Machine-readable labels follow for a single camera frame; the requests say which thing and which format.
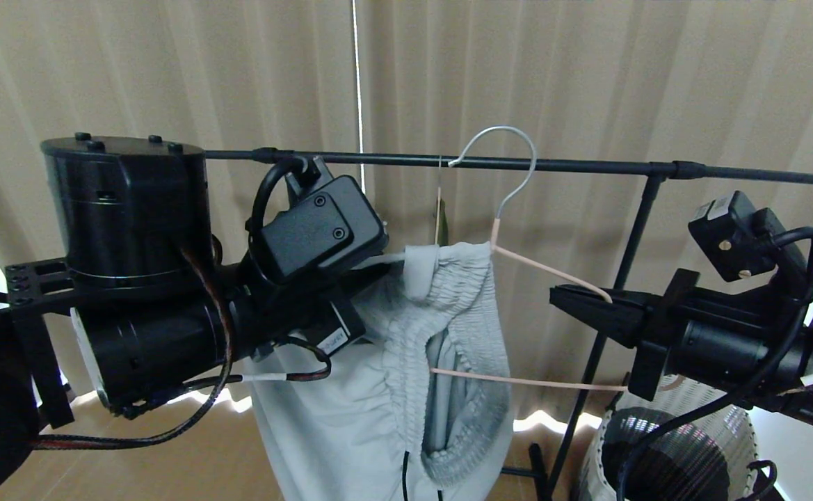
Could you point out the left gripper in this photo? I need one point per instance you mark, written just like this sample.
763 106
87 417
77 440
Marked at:
156 348

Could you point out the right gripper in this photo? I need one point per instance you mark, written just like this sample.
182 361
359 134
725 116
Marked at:
726 341

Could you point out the pale grey garment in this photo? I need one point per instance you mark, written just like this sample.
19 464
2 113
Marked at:
323 417

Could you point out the pink clothes hanger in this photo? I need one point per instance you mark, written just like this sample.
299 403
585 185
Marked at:
517 379
439 209

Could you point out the green printed shirt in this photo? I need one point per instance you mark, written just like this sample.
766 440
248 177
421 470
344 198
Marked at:
444 223

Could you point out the white laundry basket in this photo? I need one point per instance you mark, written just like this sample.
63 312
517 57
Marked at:
733 445

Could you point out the black clothes rack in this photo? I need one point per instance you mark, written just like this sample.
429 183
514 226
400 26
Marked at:
587 165

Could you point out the beige curtain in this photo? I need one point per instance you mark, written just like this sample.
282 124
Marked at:
587 69

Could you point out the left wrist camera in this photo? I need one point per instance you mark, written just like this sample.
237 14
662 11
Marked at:
316 229

